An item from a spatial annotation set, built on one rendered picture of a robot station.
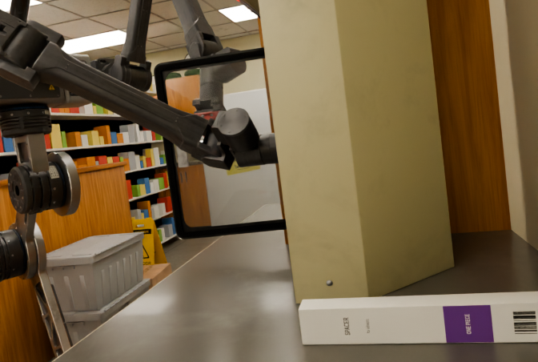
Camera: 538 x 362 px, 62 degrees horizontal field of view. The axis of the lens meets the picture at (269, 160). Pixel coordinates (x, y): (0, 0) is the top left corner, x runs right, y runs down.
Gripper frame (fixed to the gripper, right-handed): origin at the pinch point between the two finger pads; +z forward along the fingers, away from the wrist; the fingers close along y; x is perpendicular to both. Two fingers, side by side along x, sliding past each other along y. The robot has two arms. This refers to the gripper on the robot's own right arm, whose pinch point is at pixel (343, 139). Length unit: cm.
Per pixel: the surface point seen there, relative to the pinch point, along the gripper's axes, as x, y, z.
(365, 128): -1.6, -12.9, 4.6
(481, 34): -17.7, 22.3, 28.8
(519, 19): -18.3, 15.5, 34.1
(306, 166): 3.0, -15.2, -4.4
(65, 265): 55, 134, -176
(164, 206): 63, 417, -262
